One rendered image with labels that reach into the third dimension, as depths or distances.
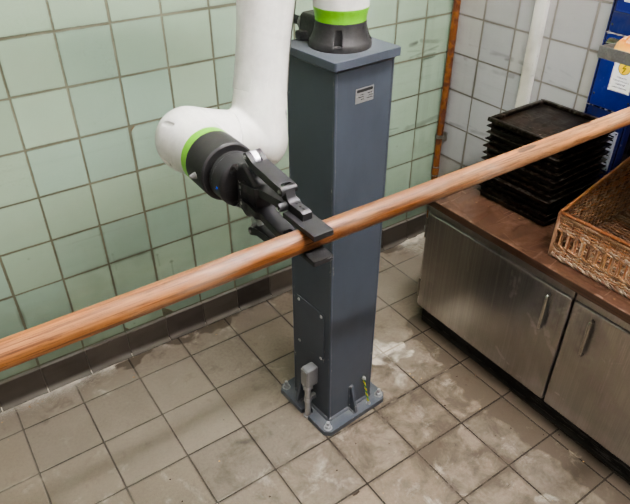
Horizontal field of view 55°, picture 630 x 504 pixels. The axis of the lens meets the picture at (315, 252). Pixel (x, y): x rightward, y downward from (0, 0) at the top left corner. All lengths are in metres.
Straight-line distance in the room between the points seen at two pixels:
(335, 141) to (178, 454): 1.12
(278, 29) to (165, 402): 1.48
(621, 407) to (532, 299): 0.38
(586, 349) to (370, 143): 0.87
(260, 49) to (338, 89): 0.41
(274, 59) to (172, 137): 0.21
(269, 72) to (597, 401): 1.39
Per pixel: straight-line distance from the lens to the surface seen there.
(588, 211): 1.99
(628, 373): 1.89
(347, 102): 1.45
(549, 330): 1.98
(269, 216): 0.83
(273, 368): 2.26
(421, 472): 2.00
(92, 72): 1.91
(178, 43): 1.98
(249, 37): 1.04
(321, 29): 1.46
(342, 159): 1.50
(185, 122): 0.98
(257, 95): 1.04
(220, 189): 0.87
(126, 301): 0.67
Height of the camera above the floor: 1.61
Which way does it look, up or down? 35 degrees down
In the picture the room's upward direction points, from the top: straight up
